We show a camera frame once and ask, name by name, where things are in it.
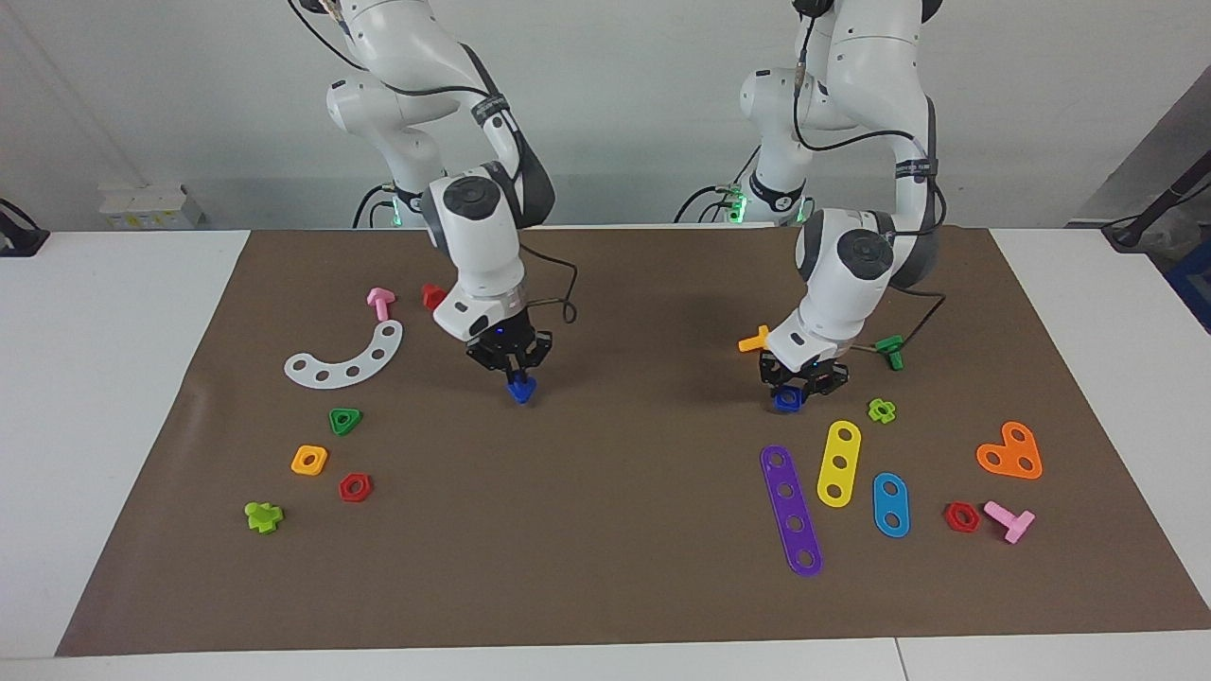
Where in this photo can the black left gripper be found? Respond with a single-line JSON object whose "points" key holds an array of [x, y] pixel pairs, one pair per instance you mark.
{"points": [[804, 369]]}

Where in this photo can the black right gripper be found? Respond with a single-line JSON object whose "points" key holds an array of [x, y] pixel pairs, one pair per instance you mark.
{"points": [[511, 345]]}

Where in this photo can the blue square plastic nut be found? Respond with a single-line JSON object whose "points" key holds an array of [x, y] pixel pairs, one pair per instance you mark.
{"points": [[787, 404]]}

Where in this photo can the blue triangle-head screw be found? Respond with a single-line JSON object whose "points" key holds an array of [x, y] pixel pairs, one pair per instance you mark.
{"points": [[519, 391]]}

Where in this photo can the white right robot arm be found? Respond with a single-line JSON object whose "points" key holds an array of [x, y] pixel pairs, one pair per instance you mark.
{"points": [[473, 246]]}

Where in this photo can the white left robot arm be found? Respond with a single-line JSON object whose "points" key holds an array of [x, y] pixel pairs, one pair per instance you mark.
{"points": [[851, 255]]}

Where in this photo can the orange plastic screw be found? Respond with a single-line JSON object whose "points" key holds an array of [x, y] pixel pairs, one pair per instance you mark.
{"points": [[754, 340]]}

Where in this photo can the green cross-shaped nut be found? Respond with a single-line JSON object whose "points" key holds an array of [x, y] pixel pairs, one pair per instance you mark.
{"points": [[874, 410]]}

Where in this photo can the dark green plastic screw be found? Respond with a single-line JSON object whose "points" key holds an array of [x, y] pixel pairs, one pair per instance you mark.
{"points": [[890, 348]]}

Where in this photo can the red plastic screw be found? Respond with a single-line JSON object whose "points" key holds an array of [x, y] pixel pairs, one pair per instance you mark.
{"points": [[433, 297]]}

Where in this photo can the pink plastic screw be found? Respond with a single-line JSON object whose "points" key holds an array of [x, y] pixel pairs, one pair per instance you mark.
{"points": [[380, 303], [1009, 520]]}

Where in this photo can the green triangular plastic nut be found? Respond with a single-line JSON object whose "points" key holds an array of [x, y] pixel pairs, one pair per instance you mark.
{"points": [[345, 430]]}

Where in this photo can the red hexagonal plastic nut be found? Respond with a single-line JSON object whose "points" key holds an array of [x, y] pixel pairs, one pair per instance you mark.
{"points": [[949, 517], [344, 488]]}

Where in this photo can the orange square plastic nut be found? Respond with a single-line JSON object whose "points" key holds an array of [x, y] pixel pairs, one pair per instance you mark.
{"points": [[298, 461]]}

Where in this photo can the lime green cross-head screw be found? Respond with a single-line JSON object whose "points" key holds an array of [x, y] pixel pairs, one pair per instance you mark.
{"points": [[263, 516]]}

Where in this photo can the yellow three-hole plate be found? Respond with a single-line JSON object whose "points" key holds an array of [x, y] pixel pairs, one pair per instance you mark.
{"points": [[840, 450]]}

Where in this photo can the purple four-hole plate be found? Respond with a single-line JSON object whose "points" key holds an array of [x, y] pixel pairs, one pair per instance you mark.
{"points": [[781, 476]]}

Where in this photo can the blue two-hole plate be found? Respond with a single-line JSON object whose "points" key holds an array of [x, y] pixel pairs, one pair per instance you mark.
{"points": [[890, 505]]}

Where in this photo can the white curved perforated plate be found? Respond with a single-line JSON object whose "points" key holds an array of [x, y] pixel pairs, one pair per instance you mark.
{"points": [[364, 364]]}

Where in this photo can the brown table mat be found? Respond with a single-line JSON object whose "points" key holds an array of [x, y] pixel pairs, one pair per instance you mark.
{"points": [[605, 567]]}

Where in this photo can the orange corner plate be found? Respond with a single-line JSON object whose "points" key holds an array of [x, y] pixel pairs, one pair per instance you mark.
{"points": [[1009, 452]]}

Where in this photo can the black stand base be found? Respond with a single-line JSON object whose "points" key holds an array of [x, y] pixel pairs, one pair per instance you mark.
{"points": [[1149, 213]]}

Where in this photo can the white power strip box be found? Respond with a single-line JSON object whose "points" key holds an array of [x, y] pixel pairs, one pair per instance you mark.
{"points": [[151, 206]]}

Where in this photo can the blue storage crate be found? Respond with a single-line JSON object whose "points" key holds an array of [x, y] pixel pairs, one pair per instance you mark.
{"points": [[1194, 284]]}

